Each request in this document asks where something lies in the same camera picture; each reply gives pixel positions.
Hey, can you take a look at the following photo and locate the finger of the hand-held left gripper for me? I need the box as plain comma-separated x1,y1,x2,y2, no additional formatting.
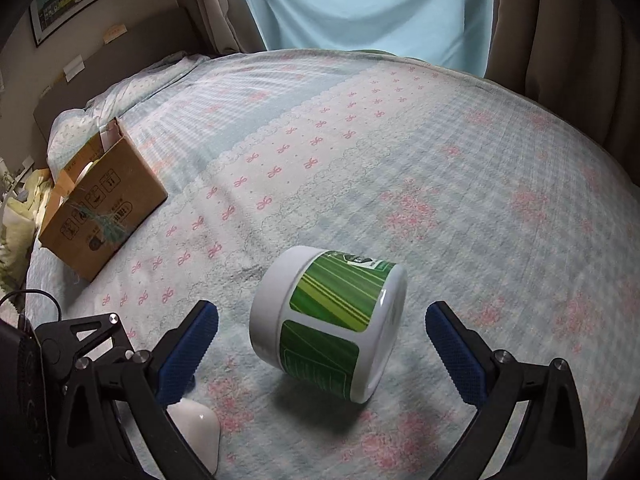
35,312,136,397

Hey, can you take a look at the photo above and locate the light blue hanging cloth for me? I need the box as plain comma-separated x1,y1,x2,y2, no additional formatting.
227,0,493,78

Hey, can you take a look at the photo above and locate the beige curtain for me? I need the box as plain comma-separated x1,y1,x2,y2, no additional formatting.
485,0,640,156
187,0,266,56

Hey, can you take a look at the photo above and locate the checked printed bed sheet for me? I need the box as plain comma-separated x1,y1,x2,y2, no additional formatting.
25,47,640,480

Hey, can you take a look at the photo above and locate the pale yellow cloth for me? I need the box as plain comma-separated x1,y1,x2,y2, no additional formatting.
0,167,53,288

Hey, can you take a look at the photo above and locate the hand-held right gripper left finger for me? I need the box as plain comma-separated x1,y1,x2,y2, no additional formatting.
56,300,221,480

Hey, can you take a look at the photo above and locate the white remote control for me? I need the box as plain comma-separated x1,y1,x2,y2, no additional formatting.
165,396,222,478

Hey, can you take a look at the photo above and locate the cardboard box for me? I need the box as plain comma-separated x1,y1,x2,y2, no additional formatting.
37,116,169,283

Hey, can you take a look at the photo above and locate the grey bed headboard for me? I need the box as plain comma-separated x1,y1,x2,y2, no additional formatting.
32,7,221,146

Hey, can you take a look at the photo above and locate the pillow with printed cover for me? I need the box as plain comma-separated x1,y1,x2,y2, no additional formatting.
47,52,211,161

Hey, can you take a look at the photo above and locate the white jar with green label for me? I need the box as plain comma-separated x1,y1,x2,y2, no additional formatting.
249,245,408,403

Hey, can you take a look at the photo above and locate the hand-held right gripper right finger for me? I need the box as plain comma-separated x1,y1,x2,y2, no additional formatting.
424,301,589,480

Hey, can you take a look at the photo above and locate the black cable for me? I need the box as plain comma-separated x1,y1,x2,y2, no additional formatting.
0,287,63,331

